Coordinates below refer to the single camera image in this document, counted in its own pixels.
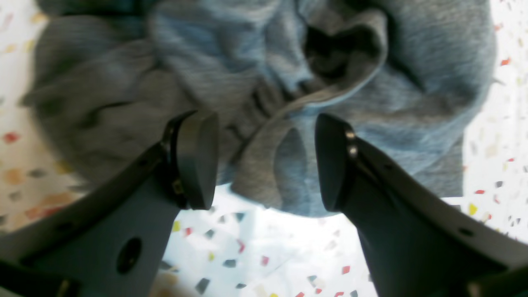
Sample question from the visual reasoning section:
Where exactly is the grey t-shirt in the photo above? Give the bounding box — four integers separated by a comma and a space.
23, 0, 495, 217

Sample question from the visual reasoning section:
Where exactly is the terrazzo patterned tablecloth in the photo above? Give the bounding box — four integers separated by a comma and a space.
1, 0, 527, 297

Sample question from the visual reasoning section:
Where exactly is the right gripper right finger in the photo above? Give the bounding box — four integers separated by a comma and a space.
315, 113, 528, 297

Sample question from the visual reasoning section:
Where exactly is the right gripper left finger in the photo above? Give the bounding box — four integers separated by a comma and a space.
0, 110, 219, 297

